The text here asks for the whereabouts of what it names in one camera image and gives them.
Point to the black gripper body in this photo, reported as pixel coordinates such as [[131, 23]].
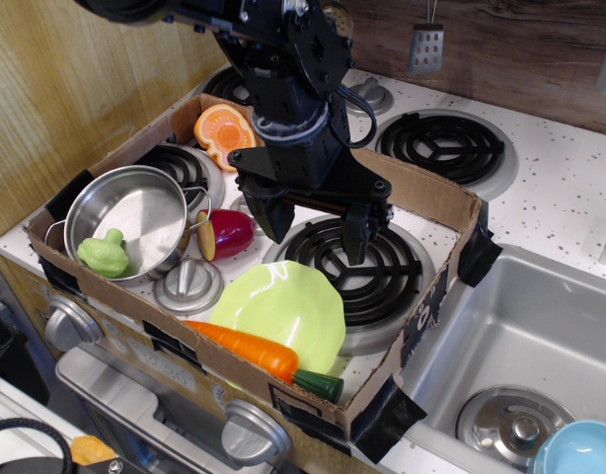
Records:
[[307, 151]]

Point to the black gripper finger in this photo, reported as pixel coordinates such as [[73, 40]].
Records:
[[272, 211], [359, 227]]

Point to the green toy broccoli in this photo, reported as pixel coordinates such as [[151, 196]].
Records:
[[105, 257]]

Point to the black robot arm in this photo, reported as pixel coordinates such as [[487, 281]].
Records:
[[292, 62]]

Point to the silver metal pan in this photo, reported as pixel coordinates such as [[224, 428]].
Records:
[[138, 210]]

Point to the red toy apple half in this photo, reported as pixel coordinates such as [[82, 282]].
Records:
[[223, 233]]

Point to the front left black burner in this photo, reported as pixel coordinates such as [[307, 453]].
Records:
[[192, 169]]

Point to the black burner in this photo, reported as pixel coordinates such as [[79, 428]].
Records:
[[378, 294], [226, 84], [460, 147], [192, 169]]

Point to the front right black burner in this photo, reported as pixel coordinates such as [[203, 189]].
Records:
[[378, 294]]

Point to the light green plastic plate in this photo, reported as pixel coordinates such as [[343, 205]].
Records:
[[290, 304]]

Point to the orange toy fruit slice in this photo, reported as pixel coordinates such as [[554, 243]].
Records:
[[220, 130]]

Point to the silver knob back stove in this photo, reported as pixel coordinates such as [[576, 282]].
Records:
[[379, 98]]

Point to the back left black burner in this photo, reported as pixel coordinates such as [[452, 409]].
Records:
[[226, 84]]

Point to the silver knob near plate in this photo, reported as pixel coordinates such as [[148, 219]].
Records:
[[191, 287]]

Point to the back right black burner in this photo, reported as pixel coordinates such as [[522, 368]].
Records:
[[460, 147]]

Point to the brown cardboard fence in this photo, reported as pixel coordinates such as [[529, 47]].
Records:
[[378, 413]]

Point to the silver hanging strainer ladle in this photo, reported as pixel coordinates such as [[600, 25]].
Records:
[[338, 17]]

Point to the orange toy carrot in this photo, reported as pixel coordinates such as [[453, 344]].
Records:
[[274, 358]]

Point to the silver hanging spatula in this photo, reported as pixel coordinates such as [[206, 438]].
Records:
[[426, 52]]

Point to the silver sink basin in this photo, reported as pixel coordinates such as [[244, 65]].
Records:
[[530, 322]]

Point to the silver oven knob right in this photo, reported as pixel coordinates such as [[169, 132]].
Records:
[[250, 436]]

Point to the silver oven knob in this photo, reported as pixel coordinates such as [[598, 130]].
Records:
[[69, 325], [250, 436]]

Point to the silver oven knob left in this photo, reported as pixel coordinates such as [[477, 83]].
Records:
[[69, 325]]

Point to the silver sink drain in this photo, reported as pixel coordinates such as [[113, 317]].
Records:
[[510, 423]]

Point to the orange yellow sponge piece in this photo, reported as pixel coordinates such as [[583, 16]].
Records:
[[88, 449]]

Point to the light blue bowl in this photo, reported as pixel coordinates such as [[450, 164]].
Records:
[[579, 447]]

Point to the silver oven door handle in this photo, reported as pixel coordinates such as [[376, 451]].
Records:
[[135, 420]]

